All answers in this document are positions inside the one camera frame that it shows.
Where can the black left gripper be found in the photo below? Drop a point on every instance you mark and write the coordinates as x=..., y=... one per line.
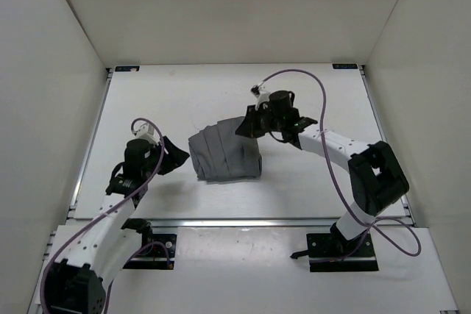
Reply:
x=174, y=157

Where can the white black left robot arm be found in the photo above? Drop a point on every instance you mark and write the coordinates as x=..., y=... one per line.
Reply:
x=79, y=275

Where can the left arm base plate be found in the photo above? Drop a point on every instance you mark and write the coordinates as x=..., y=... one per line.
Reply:
x=159, y=256

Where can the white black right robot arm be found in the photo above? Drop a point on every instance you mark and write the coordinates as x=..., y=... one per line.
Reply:
x=376, y=178

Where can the blue label sticker right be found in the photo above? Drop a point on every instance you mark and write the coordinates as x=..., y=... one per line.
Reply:
x=344, y=66

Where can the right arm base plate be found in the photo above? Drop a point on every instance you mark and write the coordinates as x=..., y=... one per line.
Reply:
x=326, y=254

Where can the blue label sticker left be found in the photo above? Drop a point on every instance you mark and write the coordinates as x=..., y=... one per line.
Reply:
x=127, y=68

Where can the blue label sticker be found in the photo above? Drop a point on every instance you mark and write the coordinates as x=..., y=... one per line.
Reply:
x=127, y=68
x=344, y=66

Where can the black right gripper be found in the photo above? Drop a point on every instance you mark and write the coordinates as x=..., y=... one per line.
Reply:
x=249, y=126

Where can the grey pleated skirt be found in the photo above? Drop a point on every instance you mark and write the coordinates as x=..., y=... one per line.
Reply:
x=218, y=154

